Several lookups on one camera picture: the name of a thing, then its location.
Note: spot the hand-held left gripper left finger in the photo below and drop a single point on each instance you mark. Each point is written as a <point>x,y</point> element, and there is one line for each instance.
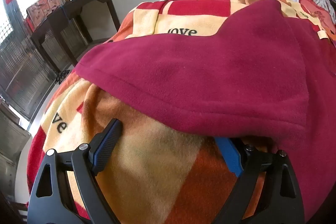
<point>107,145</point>

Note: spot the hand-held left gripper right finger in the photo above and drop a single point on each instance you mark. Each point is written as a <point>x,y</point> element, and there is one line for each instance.
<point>231,158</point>

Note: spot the maroon fleece sweater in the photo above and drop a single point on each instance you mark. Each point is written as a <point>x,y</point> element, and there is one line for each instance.
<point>210,69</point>

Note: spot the red orange printed blanket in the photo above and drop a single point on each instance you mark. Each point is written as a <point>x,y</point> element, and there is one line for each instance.
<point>157,161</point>

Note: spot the small dark floor object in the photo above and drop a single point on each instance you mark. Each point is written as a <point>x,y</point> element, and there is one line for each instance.
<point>62,76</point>

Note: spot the grey wooden furniture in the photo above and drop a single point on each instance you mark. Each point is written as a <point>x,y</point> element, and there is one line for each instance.
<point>11,140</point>

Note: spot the dark metal grille door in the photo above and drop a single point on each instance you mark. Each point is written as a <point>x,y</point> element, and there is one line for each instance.
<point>21,69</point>

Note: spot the red patterned cardboard box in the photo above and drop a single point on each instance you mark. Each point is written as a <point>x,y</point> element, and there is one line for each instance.
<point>42,8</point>

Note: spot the red embroidered cushion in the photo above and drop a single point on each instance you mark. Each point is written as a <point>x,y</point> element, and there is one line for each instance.
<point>315,11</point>

